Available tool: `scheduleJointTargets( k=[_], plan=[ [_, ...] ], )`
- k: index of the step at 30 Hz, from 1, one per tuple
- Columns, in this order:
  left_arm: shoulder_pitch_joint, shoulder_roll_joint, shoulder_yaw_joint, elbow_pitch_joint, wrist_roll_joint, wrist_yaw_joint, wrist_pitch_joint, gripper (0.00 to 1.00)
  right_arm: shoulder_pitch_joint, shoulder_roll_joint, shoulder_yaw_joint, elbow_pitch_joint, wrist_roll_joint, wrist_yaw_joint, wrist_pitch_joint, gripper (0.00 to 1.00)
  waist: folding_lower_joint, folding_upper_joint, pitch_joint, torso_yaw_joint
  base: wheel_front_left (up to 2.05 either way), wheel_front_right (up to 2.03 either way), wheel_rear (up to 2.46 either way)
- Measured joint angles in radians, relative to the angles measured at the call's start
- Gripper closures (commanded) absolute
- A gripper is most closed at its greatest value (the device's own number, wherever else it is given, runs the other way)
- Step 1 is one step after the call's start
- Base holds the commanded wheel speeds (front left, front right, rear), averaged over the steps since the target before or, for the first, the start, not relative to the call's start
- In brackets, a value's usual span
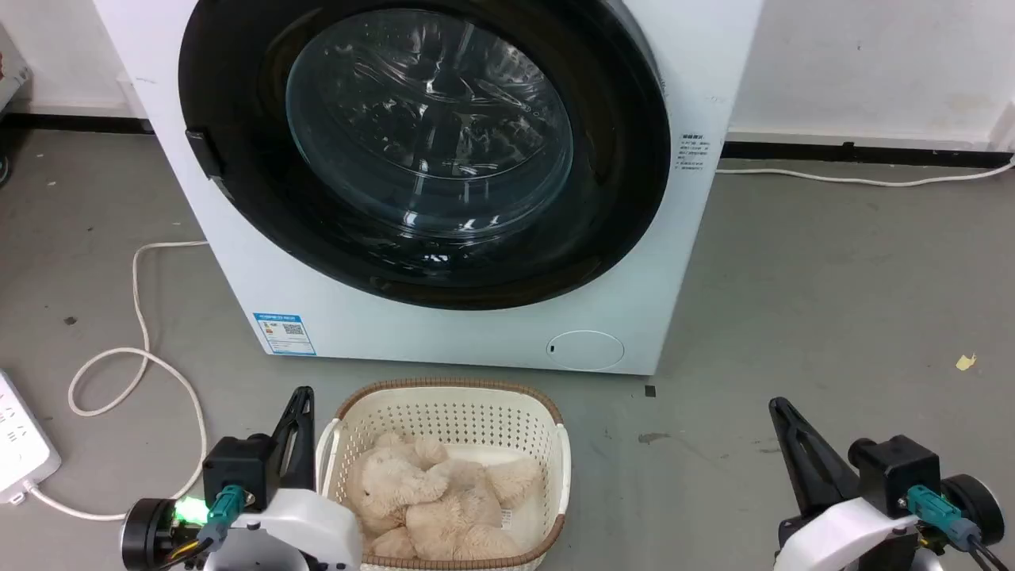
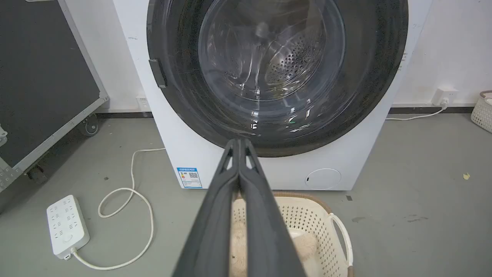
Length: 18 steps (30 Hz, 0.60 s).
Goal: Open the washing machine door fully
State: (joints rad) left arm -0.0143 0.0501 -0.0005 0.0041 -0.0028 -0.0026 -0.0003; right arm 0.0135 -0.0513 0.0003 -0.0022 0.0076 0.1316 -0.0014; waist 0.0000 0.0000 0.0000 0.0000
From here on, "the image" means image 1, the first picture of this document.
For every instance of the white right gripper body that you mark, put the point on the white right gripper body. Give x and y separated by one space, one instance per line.
856 535

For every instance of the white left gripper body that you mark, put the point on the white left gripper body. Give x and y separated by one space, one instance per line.
309 527

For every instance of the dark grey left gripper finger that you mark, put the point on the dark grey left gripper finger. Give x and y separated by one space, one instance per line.
305 460
287 440

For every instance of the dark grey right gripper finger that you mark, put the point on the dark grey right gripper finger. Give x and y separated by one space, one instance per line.
829 472
793 468

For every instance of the white front-load washing machine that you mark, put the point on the white front-load washing machine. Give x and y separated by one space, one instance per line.
396 337

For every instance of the black round glass washer door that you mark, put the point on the black round glass washer door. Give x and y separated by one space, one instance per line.
238 87

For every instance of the beige plush teddy bear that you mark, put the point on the beige plush teddy bear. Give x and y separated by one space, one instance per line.
396 488

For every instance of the blue energy label sticker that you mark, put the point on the blue energy label sticker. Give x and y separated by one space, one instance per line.
284 333

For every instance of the black right wrist cylinder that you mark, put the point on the black right wrist cylinder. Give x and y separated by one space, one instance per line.
977 507

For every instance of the black wrist cylinder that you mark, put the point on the black wrist cylinder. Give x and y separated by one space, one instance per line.
977 507
147 533

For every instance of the white perforated laundry basket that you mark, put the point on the white perforated laundry basket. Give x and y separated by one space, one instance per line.
444 412

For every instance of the black left wrist cylinder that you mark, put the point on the black left wrist cylinder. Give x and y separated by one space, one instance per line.
147 533

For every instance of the yellow paper scrap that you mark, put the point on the yellow paper scrap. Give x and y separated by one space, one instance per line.
965 362

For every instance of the round white drain filter cover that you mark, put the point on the round white drain filter cover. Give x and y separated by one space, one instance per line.
585 350

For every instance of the white power strip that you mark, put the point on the white power strip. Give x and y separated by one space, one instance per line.
20 444

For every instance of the small printed warning text label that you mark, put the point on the small printed warning text label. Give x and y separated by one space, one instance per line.
693 153

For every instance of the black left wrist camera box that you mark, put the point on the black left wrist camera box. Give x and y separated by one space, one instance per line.
238 468

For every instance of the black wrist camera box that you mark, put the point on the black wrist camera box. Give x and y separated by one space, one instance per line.
238 468
896 468

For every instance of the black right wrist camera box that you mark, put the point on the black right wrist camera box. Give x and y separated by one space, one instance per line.
896 468

